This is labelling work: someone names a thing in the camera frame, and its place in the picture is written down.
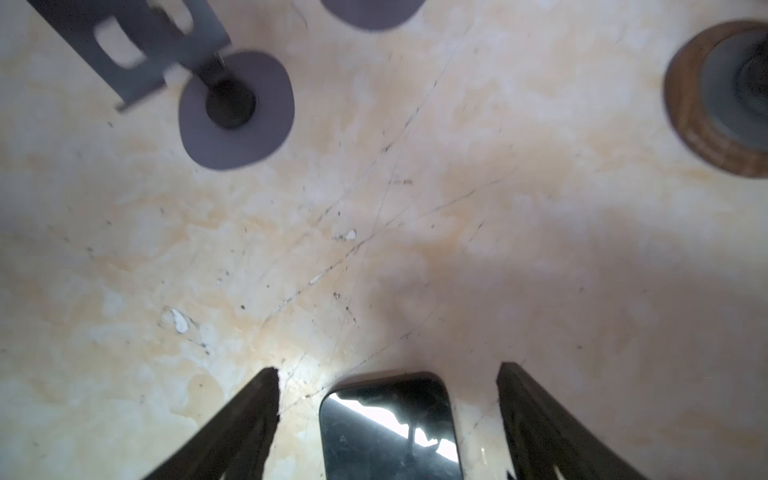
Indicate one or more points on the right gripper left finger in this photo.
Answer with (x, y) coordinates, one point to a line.
(236, 442)

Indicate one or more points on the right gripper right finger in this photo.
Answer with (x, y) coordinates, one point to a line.
(545, 440)

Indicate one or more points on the black phone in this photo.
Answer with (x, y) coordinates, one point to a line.
(398, 427)
(373, 15)

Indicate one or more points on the front grey phone stand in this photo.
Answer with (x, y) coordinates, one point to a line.
(236, 109)

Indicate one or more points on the brown base phone stand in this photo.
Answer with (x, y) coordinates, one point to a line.
(715, 96)

